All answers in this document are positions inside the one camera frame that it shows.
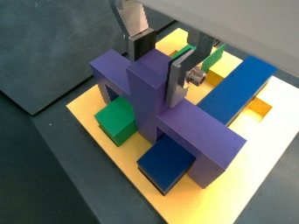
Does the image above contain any green bar block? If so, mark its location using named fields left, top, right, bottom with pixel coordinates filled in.
left=90, top=50, right=229, bottom=148

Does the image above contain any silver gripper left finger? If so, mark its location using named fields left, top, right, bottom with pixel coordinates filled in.
left=110, top=0, right=157, bottom=61

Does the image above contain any blue bar block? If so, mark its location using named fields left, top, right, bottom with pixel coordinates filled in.
left=137, top=56, right=277, bottom=193

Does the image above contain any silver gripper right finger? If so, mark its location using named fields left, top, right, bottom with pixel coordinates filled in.
left=166, top=30, right=214, bottom=108

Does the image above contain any purple m-shaped block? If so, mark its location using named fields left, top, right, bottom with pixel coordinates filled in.
left=90, top=50, right=246, bottom=193

